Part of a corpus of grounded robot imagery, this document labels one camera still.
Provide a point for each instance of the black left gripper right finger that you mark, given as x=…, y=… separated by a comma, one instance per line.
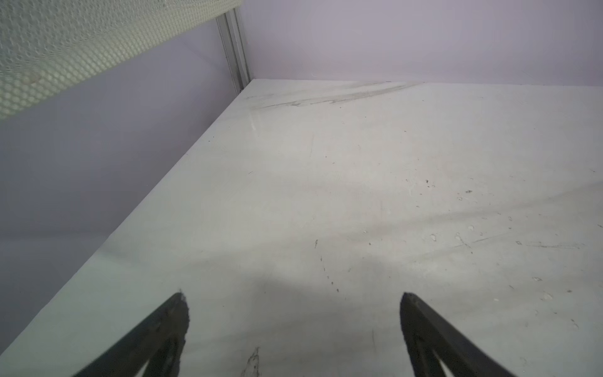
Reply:
x=433, y=343

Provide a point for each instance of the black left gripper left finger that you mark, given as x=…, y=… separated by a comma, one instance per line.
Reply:
x=152, y=348

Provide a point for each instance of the white mesh wall shelf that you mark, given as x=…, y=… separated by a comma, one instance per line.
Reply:
x=50, y=46

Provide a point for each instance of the aluminium frame corner post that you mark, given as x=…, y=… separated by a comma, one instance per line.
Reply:
x=231, y=31

